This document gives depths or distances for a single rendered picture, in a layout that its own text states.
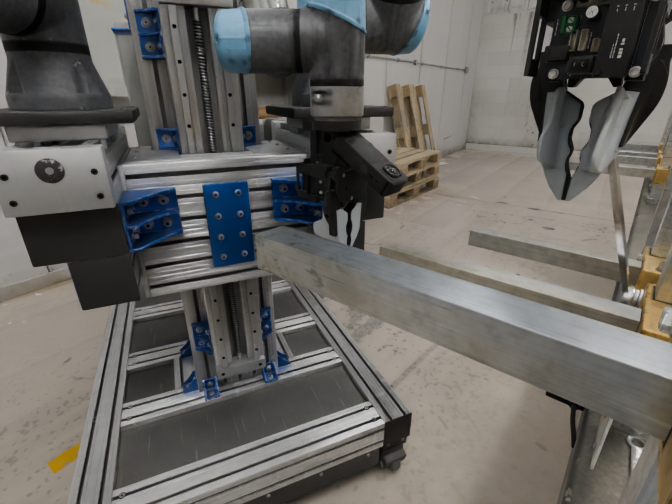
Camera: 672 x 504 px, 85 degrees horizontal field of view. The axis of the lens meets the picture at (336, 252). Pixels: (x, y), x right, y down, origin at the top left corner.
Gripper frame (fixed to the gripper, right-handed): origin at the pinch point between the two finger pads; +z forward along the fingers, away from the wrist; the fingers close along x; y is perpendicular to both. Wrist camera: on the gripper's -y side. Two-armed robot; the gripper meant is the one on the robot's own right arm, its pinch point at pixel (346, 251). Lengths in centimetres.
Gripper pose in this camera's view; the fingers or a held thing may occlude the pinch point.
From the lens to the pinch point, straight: 59.4
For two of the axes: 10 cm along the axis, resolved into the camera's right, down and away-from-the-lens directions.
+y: -7.7, -2.5, 5.8
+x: -6.4, 3.0, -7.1
